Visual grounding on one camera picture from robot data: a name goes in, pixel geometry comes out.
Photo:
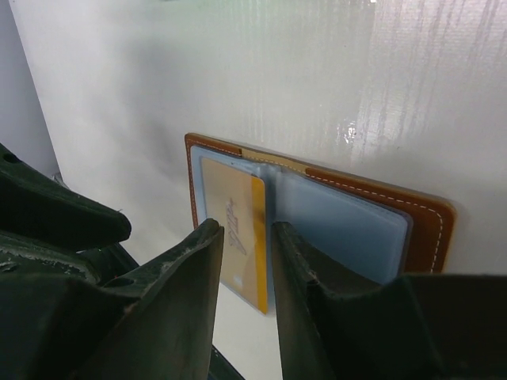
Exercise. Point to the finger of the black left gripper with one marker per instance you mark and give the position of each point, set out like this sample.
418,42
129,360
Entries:
47,228

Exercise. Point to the brown leather card holder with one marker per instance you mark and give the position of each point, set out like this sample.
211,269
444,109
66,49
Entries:
375,229

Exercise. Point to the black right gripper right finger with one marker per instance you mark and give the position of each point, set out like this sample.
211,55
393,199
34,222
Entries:
335,324

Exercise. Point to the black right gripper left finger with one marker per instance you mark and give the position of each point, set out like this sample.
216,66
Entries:
59,321

